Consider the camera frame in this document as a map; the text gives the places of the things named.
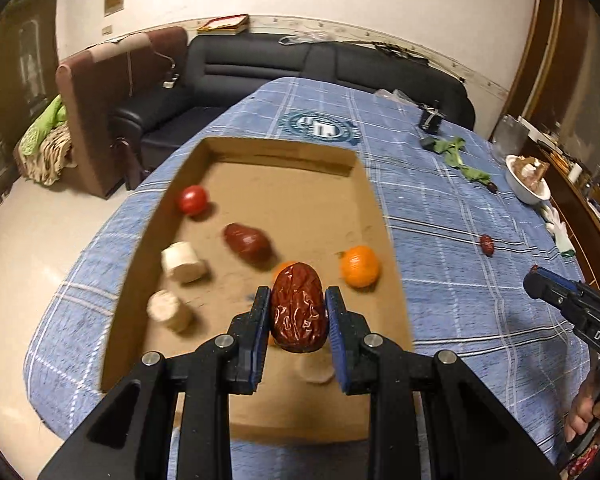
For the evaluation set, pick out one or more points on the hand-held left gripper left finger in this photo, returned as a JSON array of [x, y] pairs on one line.
[[260, 320]]

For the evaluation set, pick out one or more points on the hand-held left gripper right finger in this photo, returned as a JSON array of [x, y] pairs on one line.
[[336, 330]]

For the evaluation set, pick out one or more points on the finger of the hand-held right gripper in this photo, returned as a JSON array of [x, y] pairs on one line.
[[537, 281]]

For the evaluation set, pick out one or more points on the wrinkled red date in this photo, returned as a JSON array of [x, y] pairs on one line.
[[299, 310], [487, 244], [247, 242]]

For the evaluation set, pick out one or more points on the white yam chunk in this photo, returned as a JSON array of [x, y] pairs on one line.
[[169, 310], [182, 262], [316, 369]]

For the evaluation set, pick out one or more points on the small orange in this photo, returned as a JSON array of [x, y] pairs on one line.
[[360, 266], [282, 270]]

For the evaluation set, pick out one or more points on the brown cardboard box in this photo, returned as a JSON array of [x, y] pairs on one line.
[[280, 195]]

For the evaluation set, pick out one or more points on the red cherry tomato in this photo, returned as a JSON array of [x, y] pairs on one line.
[[193, 200]]

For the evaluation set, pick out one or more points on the person's right hand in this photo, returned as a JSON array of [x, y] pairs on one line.
[[580, 410]]

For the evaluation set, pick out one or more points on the white work glove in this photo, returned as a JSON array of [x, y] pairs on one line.
[[560, 232]]

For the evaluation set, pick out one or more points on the wooden sideboard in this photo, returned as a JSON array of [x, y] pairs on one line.
[[580, 240]]

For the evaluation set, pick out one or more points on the white bowl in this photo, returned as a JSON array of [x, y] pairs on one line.
[[525, 187]]

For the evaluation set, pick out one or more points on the small dark date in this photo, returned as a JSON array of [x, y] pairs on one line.
[[491, 187]]

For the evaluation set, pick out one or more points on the white paper roll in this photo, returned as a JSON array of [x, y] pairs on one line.
[[574, 172]]

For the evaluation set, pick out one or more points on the green leafy vegetable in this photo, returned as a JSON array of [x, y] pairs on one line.
[[475, 175], [452, 149]]

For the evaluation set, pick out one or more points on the clear plastic container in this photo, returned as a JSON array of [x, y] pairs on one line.
[[510, 135]]

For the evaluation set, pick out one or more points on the black motor device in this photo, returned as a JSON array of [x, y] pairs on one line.
[[431, 119]]

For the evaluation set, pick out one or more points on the clear plastic wrap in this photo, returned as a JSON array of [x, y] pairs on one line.
[[394, 96]]

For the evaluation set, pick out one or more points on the black leather sofa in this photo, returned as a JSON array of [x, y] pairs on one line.
[[260, 70]]

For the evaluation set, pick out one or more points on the brown armchair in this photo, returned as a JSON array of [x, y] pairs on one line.
[[95, 125]]

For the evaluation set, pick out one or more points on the beige fringed blanket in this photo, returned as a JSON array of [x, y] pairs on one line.
[[52, 157]]

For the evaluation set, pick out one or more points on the clear plastic bag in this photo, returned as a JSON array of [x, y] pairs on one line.
[[305, 37]]

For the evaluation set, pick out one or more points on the green cloth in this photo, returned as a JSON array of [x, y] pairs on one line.
[[42, 125]]

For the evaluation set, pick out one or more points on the red flat box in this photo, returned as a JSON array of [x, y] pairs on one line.
[[222, 23]]

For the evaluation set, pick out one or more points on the dark wooden door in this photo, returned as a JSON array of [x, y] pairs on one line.
[[10, 110]]

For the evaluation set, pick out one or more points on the small wall plaque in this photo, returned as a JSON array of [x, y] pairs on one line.
[[114, 1]]

